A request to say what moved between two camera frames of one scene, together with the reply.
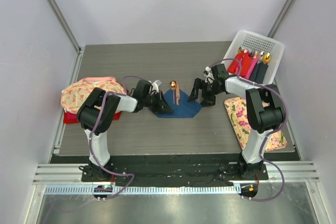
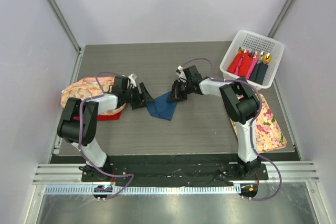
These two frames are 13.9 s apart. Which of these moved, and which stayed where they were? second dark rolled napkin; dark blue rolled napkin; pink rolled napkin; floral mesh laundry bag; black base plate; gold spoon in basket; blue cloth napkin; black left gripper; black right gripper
Moved: blue cloth napkin; black right gripper; black left gripper
Stayed: black base plate; floral mesh laundry bag; pink rolled napkin; gold spoon in basket; dark blue rolled napkin; second dark rolled napkin
